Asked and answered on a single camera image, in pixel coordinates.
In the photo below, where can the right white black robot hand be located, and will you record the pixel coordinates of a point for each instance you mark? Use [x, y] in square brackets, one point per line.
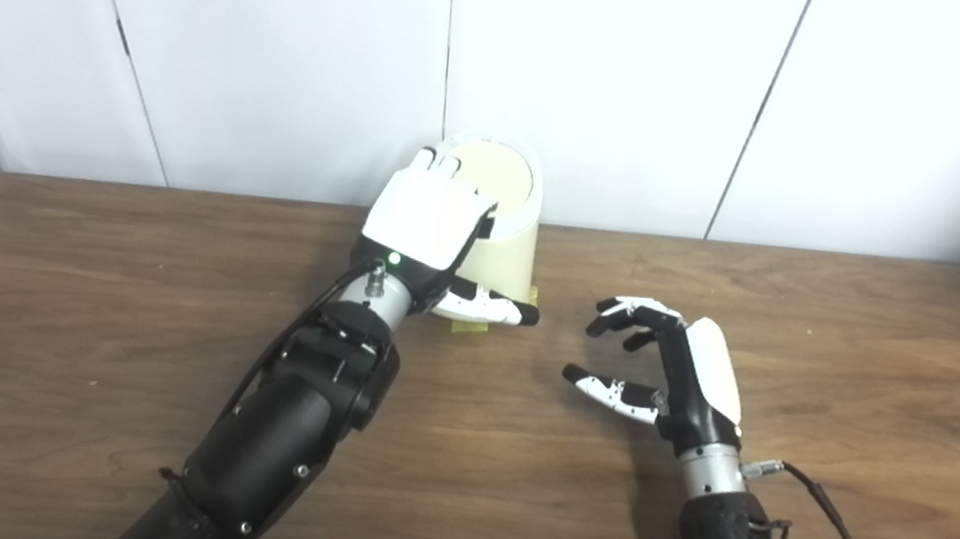
[705, 380]

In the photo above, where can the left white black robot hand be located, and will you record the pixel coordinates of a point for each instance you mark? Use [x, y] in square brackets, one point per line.
[426, 222]

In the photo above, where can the cream round bin lid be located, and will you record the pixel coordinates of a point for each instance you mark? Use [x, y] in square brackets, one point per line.
[497, 171]

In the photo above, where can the cream-colored round bin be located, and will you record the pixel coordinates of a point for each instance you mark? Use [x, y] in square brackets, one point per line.
[509, 255]

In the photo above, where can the yellow tape piece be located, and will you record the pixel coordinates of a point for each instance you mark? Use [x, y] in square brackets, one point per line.
[532, 297]
[469, 328]

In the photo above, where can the black wall panel hinge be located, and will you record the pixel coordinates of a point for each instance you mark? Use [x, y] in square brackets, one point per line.
[124, 40]

